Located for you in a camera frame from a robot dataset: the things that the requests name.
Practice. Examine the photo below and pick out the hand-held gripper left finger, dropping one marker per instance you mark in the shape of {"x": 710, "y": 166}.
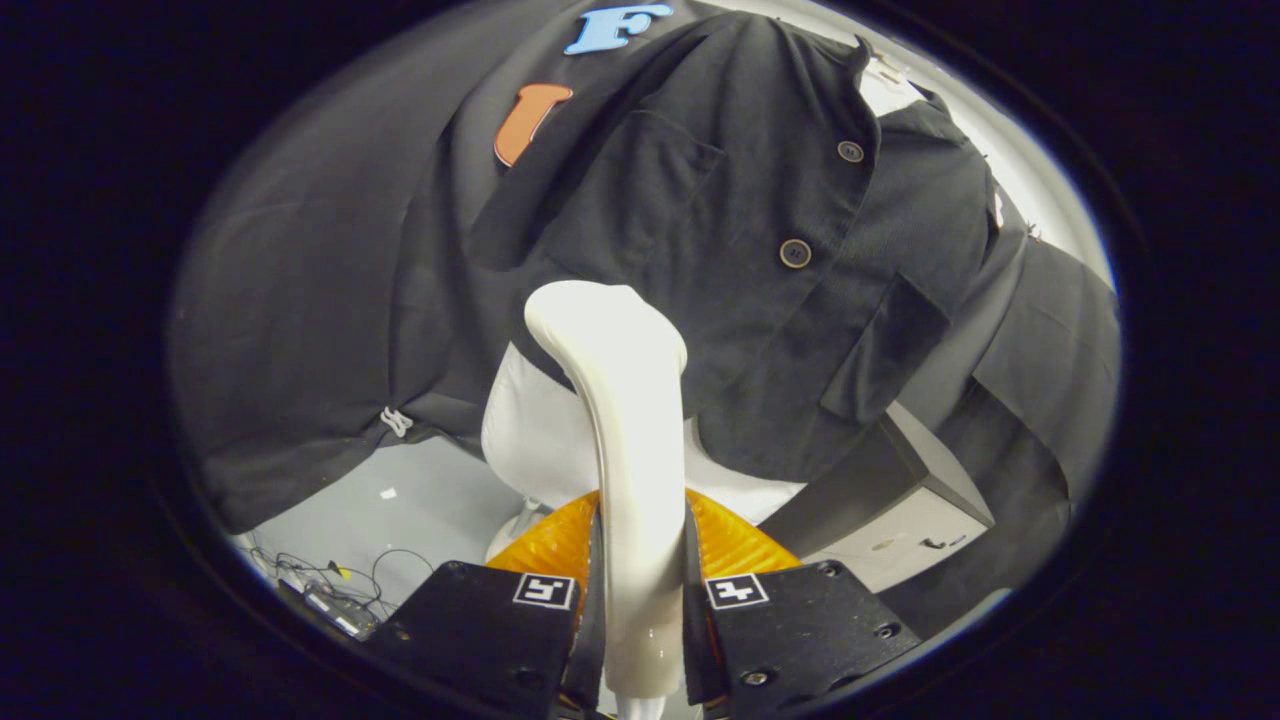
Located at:
{"x": 480, "y": 630}

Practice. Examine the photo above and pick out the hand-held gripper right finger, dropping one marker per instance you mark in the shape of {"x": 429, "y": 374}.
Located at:
{"x": 790, "y": 630}

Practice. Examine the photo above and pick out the white shirt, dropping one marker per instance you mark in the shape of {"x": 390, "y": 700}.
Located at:
{"x": 530, "y": 430}

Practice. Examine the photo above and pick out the black suit jacket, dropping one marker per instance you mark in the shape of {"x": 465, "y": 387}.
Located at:
{"x": 700, "y": 200}

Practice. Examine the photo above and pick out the dark power strip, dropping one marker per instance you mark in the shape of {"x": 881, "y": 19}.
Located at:
{"x": 335, "y": 610}

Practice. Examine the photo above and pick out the grey beige cabinet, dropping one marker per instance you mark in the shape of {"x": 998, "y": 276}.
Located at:
{"x": 900, "y": 520}

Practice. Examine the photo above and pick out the black backdrop cloth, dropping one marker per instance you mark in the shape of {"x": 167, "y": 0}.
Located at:
{"x": 300, "y": 300}

